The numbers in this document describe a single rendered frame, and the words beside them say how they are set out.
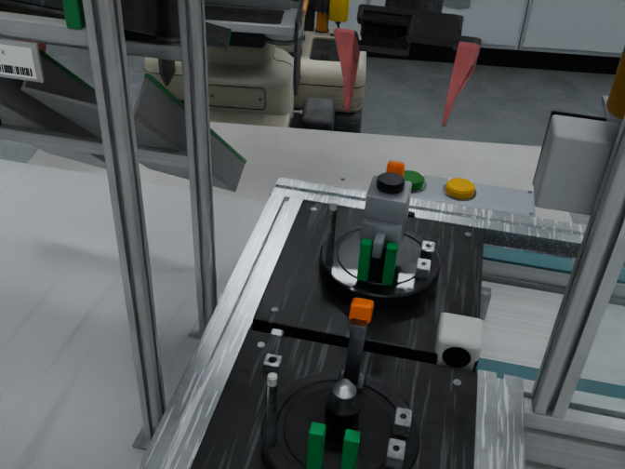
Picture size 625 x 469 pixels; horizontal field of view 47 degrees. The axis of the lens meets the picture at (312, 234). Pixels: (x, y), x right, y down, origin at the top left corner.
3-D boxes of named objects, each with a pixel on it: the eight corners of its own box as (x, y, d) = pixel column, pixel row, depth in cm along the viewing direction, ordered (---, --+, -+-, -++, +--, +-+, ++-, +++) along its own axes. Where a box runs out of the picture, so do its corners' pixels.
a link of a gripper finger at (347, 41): (393, 110, 68) (410, 14, 69) (320, 100, 70) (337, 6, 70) (396, 126, 75) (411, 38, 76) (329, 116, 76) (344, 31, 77)
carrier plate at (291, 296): (301, 211, 97) (302, 198, 96) (481, 240, 94) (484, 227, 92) (251, 332, 78) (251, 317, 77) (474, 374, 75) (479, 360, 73)
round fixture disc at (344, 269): (331, 226, 91) (332, 213, 90) (442, 244, 89) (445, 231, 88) (307, 297, 80) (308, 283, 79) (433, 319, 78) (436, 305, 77)
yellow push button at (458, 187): (445, 187, 104) (446, 175, 102) (472, 191, 103) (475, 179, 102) (443, 202, 100) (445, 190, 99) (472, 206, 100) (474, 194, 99)
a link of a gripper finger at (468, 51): (468, 120, 67) (484, 22, 68) (392, 110, 69) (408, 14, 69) (464, 135, 74) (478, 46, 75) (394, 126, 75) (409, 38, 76)
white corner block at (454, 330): (434, 337, 79) (440, 309, 77) (476, 344, 78) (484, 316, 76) (431, 368, 75) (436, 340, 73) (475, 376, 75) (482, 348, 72)
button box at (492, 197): (384, 202, 109) (388, 167, 105) (525, 224, 106) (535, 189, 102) (378, 228, 103) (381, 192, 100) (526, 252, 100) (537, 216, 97)
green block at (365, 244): (358, 273, 81) (362, 237, 78) (368, 274, 81) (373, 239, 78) (356, 279, 80) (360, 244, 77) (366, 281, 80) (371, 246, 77)
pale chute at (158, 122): (149, 168, 97) (159, 138, 98) (236, 193, 93) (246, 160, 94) (19, 88, 70) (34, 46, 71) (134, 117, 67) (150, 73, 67)
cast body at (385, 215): (370, 212, 84) (376, 160, 80) (407, 219, 84) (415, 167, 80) (355, 254, 78) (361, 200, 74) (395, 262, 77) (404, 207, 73)
